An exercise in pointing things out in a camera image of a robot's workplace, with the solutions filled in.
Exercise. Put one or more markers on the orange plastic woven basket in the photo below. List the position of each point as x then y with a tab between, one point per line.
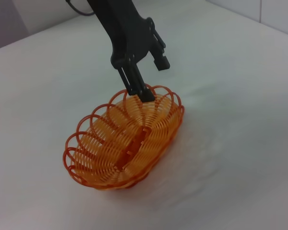
98	153

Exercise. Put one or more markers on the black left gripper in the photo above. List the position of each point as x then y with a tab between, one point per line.
124	31

